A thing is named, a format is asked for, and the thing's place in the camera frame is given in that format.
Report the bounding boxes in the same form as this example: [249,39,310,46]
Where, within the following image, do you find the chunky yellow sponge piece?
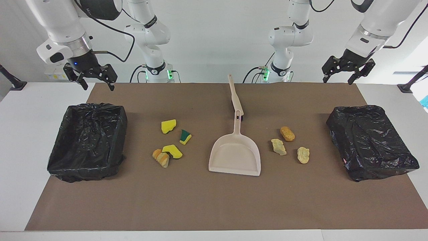
[161,119,177,134]

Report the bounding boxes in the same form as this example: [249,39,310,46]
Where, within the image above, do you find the yellow green sponge piece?
[179,129,192,145]

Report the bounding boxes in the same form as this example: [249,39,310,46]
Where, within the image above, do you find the long yellow sponge piece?
[162,144,183,159]

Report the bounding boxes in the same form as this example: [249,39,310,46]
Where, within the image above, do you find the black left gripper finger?
[348,59,376,85]
[322,56,339,83]

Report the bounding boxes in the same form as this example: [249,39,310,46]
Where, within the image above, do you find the white cardboard box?
[44,65,69,81]

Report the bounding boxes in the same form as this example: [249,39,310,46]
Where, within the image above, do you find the beige plastic dustpan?
[209,110,261,176]

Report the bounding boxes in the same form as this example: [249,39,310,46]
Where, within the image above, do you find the brown table mat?
[24,83,428,231]

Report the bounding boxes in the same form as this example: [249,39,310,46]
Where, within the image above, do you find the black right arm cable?
[73,0,136,63]

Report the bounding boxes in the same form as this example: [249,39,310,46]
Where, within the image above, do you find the brown bread roll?
[280,126,296,142]

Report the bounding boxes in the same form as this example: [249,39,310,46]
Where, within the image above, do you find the pale bread piece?
[297,147,310,164]
[271,139,287,156]

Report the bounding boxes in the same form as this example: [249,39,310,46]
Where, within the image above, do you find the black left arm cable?
[383,4,428,49]

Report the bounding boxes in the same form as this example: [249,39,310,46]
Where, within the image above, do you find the black camera stand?
[0,64,27,91]
[397,65,428,94]

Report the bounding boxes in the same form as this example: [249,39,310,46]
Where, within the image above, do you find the bin with black bag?
[47,103,128,183]
[326,105,420,182]

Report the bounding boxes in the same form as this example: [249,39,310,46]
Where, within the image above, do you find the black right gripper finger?
[63,64,89,90]
[98,65,118,91]

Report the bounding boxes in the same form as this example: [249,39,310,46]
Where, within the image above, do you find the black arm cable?
[383,4,428,49]
[73,0,136,63]

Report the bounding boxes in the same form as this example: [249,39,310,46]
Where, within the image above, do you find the beige brush black bristles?
[228,74,244,121]

